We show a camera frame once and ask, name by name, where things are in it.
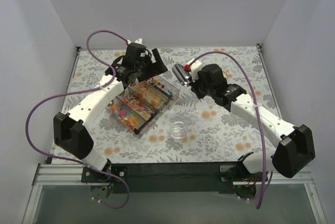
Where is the silver metal scoop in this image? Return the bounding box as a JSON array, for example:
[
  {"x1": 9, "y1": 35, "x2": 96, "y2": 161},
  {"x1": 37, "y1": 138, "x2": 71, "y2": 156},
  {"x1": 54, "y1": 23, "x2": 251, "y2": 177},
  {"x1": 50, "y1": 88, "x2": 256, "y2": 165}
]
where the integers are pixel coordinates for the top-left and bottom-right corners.
[{"x1": 172, "y1": 63, "x2": 192, "y2": 87}]

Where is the clear compartment candy box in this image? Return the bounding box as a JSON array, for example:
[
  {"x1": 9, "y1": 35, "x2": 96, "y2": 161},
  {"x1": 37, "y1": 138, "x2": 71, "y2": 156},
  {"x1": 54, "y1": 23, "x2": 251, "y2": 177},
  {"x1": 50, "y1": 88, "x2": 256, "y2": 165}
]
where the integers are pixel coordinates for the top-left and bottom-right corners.
[{"x1": 106, "y1": 76, "x2": 180, "y2": 138}]

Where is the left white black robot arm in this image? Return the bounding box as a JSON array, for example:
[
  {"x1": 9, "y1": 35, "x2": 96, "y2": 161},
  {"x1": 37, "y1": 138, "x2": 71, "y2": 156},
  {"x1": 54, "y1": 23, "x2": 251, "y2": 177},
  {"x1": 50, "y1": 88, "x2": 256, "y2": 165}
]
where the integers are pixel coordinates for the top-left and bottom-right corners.
[{"x1": 53, "y1": 42, "x2": 168, "y2": 182}]

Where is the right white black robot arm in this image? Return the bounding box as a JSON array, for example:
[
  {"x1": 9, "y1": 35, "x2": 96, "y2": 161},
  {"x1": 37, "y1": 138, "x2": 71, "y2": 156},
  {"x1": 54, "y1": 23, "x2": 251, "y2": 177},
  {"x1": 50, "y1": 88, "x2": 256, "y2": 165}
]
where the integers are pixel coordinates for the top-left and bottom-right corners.
[{"x1": 185, "y1": 61, "x2": 316, "y2": 181}]

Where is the floral patterned table mat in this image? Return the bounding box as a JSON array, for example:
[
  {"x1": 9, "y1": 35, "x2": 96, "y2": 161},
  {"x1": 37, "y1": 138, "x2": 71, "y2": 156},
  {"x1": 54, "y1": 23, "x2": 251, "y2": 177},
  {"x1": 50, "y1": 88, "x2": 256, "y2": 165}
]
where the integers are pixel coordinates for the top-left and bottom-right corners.
[{"x1": 52, "y1": 47, "x2": 293, "y2": 164}]

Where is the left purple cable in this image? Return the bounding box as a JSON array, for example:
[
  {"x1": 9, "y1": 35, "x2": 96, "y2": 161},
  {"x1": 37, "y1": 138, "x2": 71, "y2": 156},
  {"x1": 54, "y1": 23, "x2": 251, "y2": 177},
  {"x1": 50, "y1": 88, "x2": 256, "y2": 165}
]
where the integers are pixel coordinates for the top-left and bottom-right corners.
[{"x1": 25, "y1": 29, "x2": 130, "y2": 209}]

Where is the purple cable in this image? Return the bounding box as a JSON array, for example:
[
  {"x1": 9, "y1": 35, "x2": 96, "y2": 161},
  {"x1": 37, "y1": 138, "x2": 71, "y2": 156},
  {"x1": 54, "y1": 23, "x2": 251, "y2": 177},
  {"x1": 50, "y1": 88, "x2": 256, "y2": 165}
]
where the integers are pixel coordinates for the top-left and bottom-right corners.
[
  {"x1": 25, "y1": 29, "x2": 130, "y2": 209},
  {"x1": 188, "y1": 51, "x2": 273, "y2": 209}
]

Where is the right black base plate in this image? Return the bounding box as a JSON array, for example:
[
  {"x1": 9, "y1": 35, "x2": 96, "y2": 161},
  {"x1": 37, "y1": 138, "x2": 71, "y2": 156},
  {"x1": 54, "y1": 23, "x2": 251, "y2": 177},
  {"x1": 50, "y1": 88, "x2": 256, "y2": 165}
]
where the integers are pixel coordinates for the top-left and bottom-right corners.
[{"x1": 217, "y1": 165, "x2": 262, "y2": 199}]

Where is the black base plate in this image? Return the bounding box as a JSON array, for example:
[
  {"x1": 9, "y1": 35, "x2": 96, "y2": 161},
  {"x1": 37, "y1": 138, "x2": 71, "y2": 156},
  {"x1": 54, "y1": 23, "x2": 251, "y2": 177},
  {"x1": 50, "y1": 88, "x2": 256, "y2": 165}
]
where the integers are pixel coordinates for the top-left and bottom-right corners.
[
  {"x1": 81, "y1": 163, "x2": 128, "y2": 183},
  {"x1": 217, "y1": 165, "x2": 262, "y2": 199}
]

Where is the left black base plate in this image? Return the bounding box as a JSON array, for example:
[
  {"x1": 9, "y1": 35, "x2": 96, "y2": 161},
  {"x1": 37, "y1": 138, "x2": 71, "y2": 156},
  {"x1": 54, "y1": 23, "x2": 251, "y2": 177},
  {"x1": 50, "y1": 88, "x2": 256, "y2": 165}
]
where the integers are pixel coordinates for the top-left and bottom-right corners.
[{"x1": 81, "y1": 163, "x2": 128, "y2": 183}]

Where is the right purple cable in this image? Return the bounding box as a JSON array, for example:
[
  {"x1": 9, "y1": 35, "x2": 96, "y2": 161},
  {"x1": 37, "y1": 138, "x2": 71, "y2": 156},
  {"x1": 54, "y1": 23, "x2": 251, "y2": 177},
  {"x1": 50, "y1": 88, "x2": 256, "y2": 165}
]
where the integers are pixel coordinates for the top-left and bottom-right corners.
[{"x1": 188, "y1": 51, "x2": 273, "y2": 209}]

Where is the aluminium frame rail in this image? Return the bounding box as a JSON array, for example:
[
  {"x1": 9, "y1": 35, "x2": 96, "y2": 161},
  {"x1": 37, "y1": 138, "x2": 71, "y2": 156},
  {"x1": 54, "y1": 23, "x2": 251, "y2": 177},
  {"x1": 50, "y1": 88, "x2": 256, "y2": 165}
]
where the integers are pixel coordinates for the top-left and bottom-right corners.
[{"x1": 23, "y1": 164, "x2": 327, "y2": 223}]

